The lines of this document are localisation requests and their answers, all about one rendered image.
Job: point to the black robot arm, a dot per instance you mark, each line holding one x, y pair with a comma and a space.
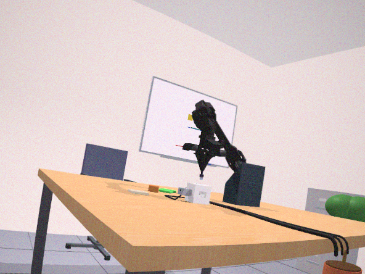
204, 117

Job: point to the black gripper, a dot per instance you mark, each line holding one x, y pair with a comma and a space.
203, 155

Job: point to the green rectangular block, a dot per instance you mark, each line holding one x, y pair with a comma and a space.
164, 190

